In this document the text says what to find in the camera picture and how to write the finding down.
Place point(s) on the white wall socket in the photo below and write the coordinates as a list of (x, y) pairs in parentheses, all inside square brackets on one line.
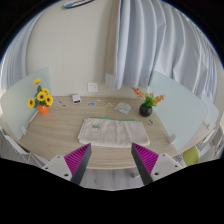
[(92, 87)]

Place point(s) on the orange flowers in black vase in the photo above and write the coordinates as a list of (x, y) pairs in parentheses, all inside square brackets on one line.
[(145, 109)]

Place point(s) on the sunflowers in orange vase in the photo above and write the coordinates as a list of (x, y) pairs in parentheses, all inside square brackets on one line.
[(42, 100)]

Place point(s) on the brown bear sticker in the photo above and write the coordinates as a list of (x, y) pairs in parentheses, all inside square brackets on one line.
[(150, 122)]

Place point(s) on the frosted desk divider panel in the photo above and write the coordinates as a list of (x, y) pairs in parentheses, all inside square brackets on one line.
[(180, 110), (211, 113), (20, 103)]

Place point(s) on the small blue card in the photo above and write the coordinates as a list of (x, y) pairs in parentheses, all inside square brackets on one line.
[(91, 104)]

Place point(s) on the white air conditioner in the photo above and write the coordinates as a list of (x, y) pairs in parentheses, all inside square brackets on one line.
[(78, 3)]

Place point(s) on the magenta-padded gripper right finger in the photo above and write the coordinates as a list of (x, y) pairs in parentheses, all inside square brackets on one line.
[(146, 159)]

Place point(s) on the lime green chair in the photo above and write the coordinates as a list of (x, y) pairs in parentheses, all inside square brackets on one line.
[(191, 156)]

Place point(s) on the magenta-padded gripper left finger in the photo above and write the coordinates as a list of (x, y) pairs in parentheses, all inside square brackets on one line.
[(77, 158)]

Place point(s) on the small white box device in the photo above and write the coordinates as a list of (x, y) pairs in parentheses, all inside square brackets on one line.
[(76, 98)]

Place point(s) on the yellow sticker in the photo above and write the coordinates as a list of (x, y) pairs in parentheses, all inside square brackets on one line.
[(110, 105)]

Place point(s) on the beige towel with green trim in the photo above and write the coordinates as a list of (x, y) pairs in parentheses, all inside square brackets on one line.
[(115, 133)]

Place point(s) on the small grey sticker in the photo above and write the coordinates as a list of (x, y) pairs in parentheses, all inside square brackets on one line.
[(59, 101), (63, 106)]

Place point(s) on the pale grey curtain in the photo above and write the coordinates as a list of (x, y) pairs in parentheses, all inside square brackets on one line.
[(16, 56), (160, 43)]

